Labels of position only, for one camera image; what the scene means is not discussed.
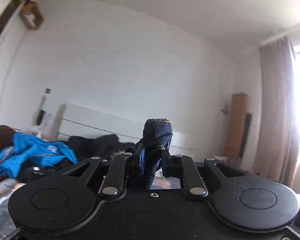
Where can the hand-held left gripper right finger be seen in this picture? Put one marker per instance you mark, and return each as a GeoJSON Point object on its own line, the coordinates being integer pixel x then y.
{"type": "Point", "coordinates": [164, 165]}

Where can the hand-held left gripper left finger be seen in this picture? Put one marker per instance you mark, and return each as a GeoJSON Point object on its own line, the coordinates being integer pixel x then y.
{"type": "Point", "coordinates": [141, 160]}

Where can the dark blue denim jacket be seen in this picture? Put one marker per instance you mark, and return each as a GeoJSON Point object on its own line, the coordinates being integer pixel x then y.
{"type": "Point", "coordinates": [157, 135]}

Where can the black jacket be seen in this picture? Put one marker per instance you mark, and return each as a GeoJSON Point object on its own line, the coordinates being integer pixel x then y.
{"type": "Point", "coordinates": [95, 145]}

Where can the white headboard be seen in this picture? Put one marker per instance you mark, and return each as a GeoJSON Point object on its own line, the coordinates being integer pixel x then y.
{"type": "Point", "coordinates": [95, 122]}

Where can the brown cardboard roll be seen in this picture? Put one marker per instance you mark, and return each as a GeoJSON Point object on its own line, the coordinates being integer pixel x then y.
{"type": "Point", "coordinates": [236, 120]}

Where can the black panel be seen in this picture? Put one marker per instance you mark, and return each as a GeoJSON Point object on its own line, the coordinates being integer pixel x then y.
{"type": "Point", "coordinates": [247, 135]}

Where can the black garment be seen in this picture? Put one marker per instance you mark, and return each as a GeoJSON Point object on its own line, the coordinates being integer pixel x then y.
{"type": "Point", "coordinates": [40, 172]}

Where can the black hair brush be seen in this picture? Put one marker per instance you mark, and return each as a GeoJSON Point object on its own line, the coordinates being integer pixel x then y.
{"type": "Point", "coordinates": [41, 116]}

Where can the bright blue jacket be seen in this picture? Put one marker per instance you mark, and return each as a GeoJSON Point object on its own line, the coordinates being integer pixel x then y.
{"type": "Point", "coordinates": [27, 152]}

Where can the beige curtain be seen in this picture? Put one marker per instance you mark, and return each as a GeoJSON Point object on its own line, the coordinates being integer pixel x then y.
{"type": "Point", "coordinates": [275, 105]}

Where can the grey patchwork quilt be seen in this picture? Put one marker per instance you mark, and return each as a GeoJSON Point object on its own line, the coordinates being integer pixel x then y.
{"type": "Point", "coordinates": [2, 192]}

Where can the brown puffer coat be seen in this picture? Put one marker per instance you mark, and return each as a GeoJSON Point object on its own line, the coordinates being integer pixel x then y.
{"type": "Point", "coordinates": [0, 135]}

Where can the cardboard box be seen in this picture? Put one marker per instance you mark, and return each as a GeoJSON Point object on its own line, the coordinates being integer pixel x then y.
{"type": "Point", "coordinates": [37, 17]}

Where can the butterfly wall sticker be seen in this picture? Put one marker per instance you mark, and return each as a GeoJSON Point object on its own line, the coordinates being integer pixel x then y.
{"type": "Point", "coordinates": [224, 109]}

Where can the wall hook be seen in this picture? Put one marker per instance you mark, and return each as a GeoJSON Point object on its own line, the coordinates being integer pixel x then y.
{"type": "Point", "coordinates": [47, 91]}

